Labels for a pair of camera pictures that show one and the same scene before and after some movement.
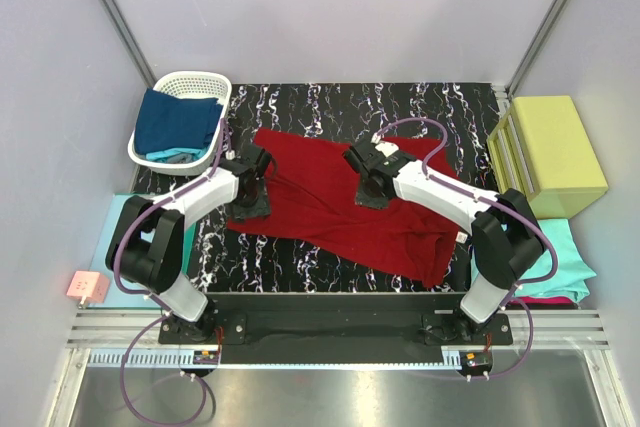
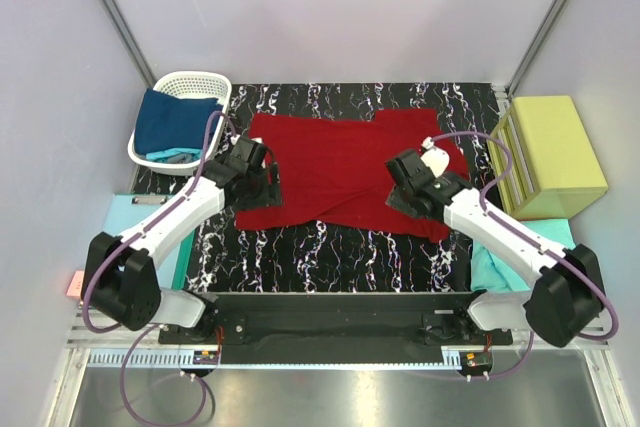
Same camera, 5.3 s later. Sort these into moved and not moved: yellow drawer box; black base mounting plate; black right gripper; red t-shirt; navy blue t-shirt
Moved: black right gripper; red t-shirt
Not moved: navy blue t-shirt; yellow drawer box; black base mounting plate
